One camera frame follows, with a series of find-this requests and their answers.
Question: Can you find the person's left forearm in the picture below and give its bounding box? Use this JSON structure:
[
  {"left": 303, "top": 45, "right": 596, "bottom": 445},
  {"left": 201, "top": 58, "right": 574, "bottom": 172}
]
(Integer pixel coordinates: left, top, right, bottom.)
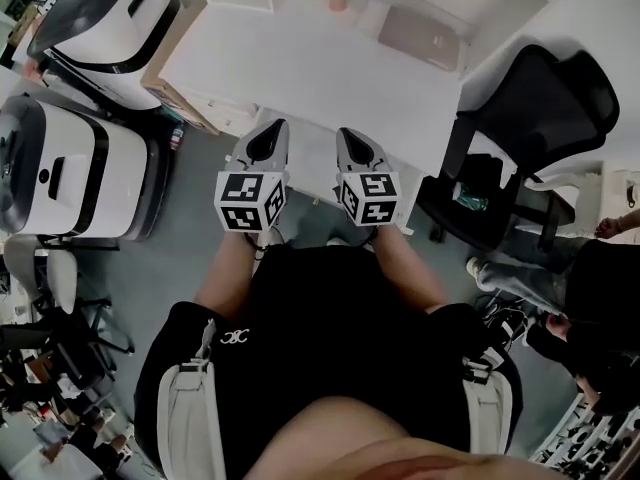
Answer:
[{"left": 193, "top": 230, "right": 261, "bottom": 322}]

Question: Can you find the person's black shirt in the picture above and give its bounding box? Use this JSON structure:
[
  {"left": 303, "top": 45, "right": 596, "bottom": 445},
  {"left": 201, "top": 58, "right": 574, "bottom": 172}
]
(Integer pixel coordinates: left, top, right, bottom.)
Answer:
[{"left": 133, "top": 245, "right": 524, "bottom": 480}]

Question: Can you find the person's right forearm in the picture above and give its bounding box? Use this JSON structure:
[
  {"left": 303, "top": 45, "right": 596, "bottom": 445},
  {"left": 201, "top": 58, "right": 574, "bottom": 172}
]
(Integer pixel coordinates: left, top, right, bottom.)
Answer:
[{"left": 372, "top": 225, "right": 449, "bottom": 314}]

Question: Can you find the white desk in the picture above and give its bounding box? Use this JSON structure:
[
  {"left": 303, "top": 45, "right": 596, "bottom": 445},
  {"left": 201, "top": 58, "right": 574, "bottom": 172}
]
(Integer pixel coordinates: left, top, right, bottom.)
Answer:
[{"left": 157, "top": 0, "right": 469, "bottom": 232}]

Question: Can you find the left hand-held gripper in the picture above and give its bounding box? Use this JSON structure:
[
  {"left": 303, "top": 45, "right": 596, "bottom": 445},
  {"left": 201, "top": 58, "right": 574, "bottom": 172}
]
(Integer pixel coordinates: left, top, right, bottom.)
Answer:
[{"left": 214, "top": 119, "right": 293, "bottom": 234}]

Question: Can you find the pink laptop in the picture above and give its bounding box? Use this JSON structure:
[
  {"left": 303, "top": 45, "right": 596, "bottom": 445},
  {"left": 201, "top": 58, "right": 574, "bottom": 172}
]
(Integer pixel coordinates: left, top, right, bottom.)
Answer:
[{"left": 377, "top": 6, "right": 461, "bottom": 72}]

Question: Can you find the person's chin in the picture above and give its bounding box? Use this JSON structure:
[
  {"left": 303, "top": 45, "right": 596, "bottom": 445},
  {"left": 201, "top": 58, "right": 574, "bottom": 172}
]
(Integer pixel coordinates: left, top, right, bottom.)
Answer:
[{"left": 247, "top": 395, "right": 551, "bottom": 480}]

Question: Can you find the white black mobile robot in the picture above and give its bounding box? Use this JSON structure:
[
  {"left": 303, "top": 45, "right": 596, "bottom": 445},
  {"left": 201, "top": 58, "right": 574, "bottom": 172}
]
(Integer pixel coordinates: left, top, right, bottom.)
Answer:
[
  {"left": 27, "top": 0, "right": 181, "bottom": 112},
  {"left": 0, "top": 95, "right": 176, "bottom": 242}
]

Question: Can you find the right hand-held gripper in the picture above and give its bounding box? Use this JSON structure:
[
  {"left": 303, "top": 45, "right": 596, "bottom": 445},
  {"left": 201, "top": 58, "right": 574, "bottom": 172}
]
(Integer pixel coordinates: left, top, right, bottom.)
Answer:
[{"left": 335, "top": 127, "right": 404, "bottom": 228}]

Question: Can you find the white carved chair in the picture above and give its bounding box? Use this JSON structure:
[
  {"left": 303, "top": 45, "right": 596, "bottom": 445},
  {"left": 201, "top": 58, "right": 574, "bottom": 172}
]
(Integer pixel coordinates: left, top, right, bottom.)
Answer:
[{"left": 529, "top": 160, "right": 606, "bottom": 194}]

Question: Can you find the flat cardboard box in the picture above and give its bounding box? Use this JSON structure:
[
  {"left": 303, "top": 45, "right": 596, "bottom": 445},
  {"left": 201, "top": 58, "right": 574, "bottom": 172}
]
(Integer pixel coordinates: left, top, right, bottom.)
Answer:
[{"left": 141, "top": 0, "right": 221, "bottom": 137}]

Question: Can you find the black mesh office chair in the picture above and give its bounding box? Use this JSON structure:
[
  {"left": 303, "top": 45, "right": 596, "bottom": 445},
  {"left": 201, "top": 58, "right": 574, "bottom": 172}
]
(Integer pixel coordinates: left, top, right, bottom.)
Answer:
[{"left": 417, "top": 43, "right": 621, "bottom": 254}]

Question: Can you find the grey padded chair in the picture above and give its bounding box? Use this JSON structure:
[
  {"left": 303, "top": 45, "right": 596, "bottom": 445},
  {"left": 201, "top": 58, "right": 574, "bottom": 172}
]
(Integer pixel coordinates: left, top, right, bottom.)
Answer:
[{"left": 2, "top": 232, "right": 136, "bottom": 354}]

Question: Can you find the grey harness strap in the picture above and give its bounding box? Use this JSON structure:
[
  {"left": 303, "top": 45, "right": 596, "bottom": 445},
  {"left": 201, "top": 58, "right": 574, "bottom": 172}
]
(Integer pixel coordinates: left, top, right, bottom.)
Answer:
[
  {"left": 459, "top": 347, "right": 516, "bottom": 457},
  {"left": 157, "top": 317, "right": 226, "bottom": 480}
]

